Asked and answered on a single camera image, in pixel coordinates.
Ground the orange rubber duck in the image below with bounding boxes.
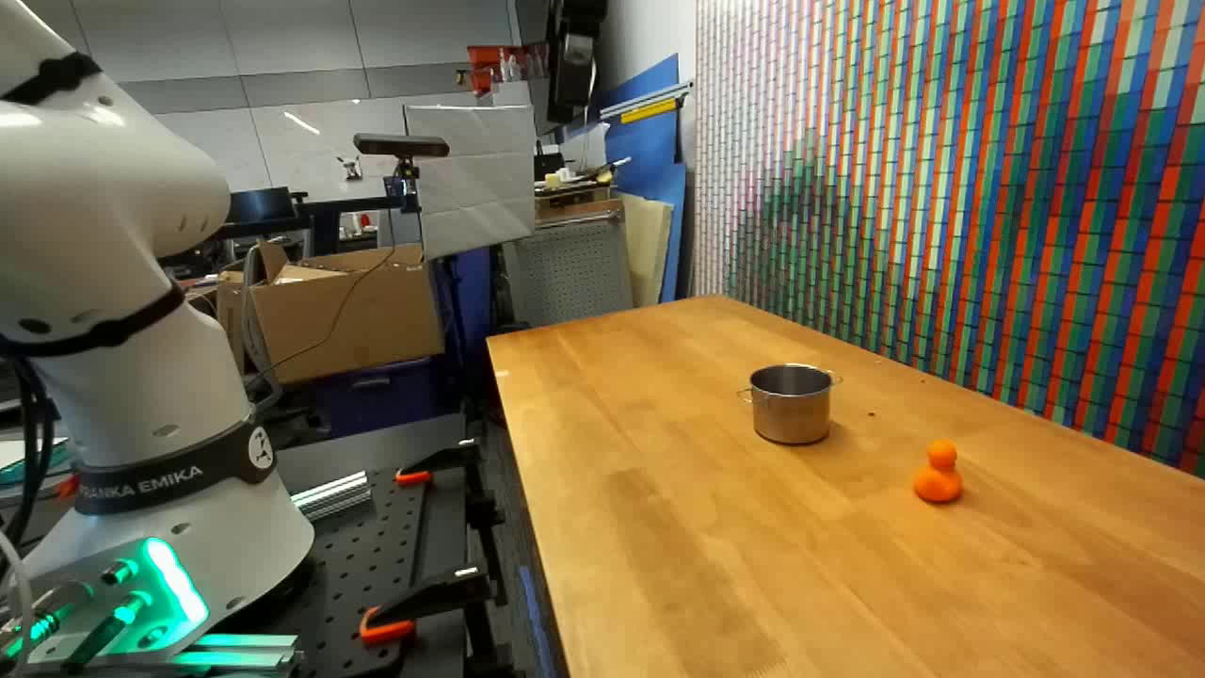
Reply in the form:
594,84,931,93
913,438,970,509

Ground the small steel pot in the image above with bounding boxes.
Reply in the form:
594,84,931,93
746,362,839,450

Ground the beige foam board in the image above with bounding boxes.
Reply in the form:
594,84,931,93
622,192,680,310

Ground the blue panel board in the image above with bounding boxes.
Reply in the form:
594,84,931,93
602,54,697,305

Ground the white panel board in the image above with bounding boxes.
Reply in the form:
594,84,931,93
398,99,543,265

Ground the brown cardboard box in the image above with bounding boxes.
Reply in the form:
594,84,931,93
214,243,447,388

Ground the black perforated breadboard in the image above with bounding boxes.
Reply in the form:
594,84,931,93
220,462,509,678

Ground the aluminium extrusion bar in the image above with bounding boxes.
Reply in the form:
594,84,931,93
285,467,378,524

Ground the orange-handled black clamp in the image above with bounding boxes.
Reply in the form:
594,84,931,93
356,562,494,651
393,438,491,494

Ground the black bar stereo camera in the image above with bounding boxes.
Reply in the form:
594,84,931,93
350,133,454,164

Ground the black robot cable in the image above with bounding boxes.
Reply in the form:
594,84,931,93
0,356,61,557

